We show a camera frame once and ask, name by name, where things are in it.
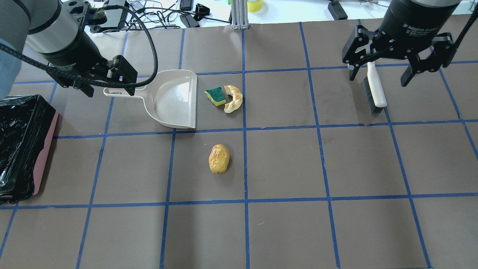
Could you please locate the green yellow sponge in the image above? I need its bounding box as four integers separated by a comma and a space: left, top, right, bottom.
204, 87, 226, 106

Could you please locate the beige plastic dustpan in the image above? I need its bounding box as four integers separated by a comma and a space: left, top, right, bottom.
103, 69, 198, 129

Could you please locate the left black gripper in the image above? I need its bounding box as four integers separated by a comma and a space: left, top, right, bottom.
49, 56, 138, 97

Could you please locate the yellow potato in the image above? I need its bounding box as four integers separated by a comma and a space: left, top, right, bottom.
208, 144, 230, 173

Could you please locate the croissant bread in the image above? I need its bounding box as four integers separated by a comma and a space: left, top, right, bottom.
224, 85, 243, 114

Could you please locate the yellow tape roll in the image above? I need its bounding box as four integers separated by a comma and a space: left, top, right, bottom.
246, 0, 264, 12

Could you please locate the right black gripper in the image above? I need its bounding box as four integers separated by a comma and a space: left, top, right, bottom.
342, 25, 454, 87

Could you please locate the pink bin with black bag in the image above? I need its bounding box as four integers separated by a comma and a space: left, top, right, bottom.
0, 94, 56, 204

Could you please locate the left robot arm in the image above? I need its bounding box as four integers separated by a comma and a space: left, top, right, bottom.
1, 0, 138, 98

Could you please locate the aluminium frame post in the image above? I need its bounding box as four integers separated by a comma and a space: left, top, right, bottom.
230, 0, 250, 30

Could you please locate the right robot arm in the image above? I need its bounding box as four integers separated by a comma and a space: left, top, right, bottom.
342, 0, 459, 87

